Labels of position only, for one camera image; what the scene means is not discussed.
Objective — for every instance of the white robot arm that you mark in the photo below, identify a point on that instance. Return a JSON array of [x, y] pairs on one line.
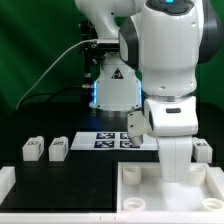
[[148, 51]]

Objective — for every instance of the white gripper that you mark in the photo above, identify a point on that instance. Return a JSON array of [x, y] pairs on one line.
[[173, 125]]

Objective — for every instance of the white square tabletop panel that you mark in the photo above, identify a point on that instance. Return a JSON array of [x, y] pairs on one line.
[[140, 187]]

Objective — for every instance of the white base tag plate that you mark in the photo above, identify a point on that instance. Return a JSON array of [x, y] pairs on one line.
[[109, 141]]

